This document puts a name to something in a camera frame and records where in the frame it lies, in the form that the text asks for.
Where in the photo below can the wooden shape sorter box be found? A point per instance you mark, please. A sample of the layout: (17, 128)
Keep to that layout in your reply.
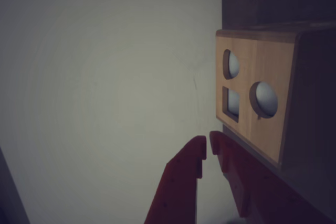
(265, 64)

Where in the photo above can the dark framed panel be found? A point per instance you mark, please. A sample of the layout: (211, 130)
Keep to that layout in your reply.
(8, 203)

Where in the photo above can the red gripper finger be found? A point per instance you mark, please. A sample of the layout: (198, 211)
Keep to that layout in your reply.
(249, 182)
(178, 187)

